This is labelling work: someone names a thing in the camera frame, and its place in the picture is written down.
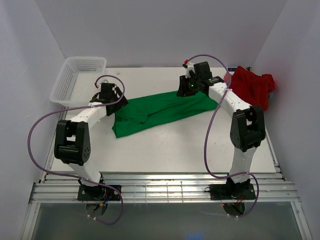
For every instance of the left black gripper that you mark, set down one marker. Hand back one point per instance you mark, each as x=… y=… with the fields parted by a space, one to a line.
x=123 y=102

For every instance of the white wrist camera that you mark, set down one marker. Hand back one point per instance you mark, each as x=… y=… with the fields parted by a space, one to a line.
x=188 y=66
x=98 y=83

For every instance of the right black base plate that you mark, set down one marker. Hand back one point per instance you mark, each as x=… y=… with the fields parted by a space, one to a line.
x=228 y=192

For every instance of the red t shirt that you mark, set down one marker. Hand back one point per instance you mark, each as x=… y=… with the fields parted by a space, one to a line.
x=253 y=89

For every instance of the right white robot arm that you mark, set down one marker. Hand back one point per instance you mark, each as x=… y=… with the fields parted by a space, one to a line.
x=247 y=129

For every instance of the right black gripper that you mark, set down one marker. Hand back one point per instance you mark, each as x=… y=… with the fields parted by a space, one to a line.
x=183 y=90

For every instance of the green t shirt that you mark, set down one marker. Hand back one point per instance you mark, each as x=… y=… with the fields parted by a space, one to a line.
x=146 y=112

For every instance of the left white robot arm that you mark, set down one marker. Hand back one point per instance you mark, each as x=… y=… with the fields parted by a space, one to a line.
x=72 y=140

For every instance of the white plastic basket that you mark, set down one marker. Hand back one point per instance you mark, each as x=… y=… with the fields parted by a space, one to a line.
x=75 y=83

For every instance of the pink folded cloth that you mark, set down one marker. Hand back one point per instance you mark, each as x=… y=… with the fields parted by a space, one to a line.
x=227 y=77

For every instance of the aluminium rail frame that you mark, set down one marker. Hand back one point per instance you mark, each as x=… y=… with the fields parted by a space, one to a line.
x=165 y=164

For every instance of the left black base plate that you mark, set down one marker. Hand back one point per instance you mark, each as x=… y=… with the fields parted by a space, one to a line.
x=96 y=193

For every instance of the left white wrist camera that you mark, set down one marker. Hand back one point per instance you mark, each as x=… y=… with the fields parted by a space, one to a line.
x=98 y=83

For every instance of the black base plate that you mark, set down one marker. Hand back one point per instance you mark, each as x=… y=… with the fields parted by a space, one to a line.
x=228 y=192
x=96 y=193

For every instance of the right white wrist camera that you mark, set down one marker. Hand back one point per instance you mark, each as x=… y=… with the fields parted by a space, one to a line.
x=188 y=66

